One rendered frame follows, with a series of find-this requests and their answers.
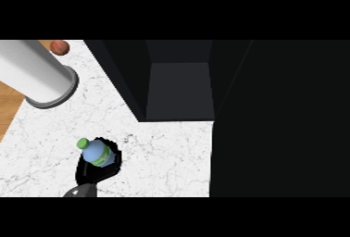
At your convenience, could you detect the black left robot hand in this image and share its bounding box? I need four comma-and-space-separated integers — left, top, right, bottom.
74, 136, 123, 186

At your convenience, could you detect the blue bottle with green cap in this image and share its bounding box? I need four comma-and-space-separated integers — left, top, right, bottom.
75, 137, 117, 168

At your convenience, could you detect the dark grey open cabinet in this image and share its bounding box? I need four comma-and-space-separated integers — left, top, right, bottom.
83, 39, 254, 123

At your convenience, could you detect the dark grey cabinet door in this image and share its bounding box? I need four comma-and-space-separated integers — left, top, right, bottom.
208, 39, 350, 198

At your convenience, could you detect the white cylinder with grey rim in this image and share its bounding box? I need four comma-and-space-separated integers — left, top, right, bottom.
0, 39, 81, 110

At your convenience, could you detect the reddish brown round fruit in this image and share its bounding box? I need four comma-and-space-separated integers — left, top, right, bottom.
49, 40, 71, 56

